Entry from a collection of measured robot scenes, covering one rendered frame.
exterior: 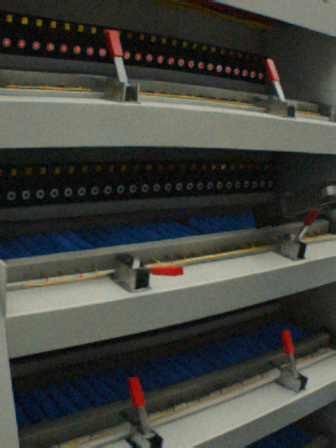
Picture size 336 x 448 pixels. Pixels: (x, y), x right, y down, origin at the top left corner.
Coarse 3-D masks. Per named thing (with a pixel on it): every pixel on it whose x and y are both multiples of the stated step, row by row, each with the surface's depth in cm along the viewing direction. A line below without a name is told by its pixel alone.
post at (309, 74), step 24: (288, 24) 93; (264, 48) 98; (288, 48) 93; (312, 48) 89; (288, 72) 94; (312, 72) 90; (288, 168) 97; (312, 168) 92; (312, 288) 94; (288, 312) 99
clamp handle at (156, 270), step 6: (138, 258) 57; (132, 264) 57; (138, 264) 57; (138, 270) 56; (144, 270) 55; (150, 270) 55; (156, 270) 54; (162, 270) 53; (168, 270) 52; (174, 270) 52; (180, 270) 52
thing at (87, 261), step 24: (168, 240) 67; (192, 240) 68; (216, 240) 70; (240, 240) 73; (264, 240) 77; (24, 264) 53; (48, 264) 55; (72, 264) 57; (96, 264) 59; (144, 264) 63; (168, 264) 63
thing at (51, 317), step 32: (256, 192) 93; (288, 192) 97; (256, 256) 73; (320, 256) 77; (0, 288) 46; (32, 288) 53; (64, 288) 55; (96, 288) 56; (160, 288) 59; (192, 288) 61; (224, 288) 64; (256, 288) 68; (288, 288) 73; (32, 320) 49; (64, 320) 51; (96, 320) 53; (128, 320) 56; (160, 320) 59; (192, 320) 62; (32, 352) 50
